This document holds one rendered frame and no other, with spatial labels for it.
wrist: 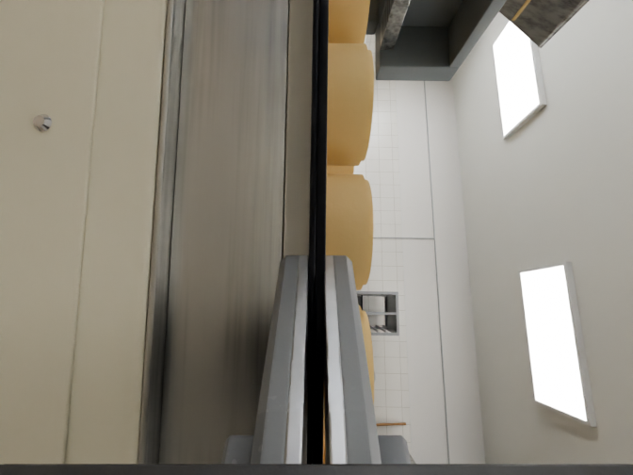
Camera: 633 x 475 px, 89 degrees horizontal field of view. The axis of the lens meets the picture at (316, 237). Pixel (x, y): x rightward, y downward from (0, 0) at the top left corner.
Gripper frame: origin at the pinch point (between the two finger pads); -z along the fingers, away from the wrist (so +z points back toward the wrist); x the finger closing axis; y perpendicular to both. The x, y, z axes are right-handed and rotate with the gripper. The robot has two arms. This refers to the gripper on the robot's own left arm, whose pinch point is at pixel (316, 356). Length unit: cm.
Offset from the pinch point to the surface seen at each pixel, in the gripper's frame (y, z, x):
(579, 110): -81, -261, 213
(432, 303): -341, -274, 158
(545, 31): -1, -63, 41
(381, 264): -309, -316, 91
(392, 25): 0, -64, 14
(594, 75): -56, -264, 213
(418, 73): -9, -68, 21
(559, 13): 2, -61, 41
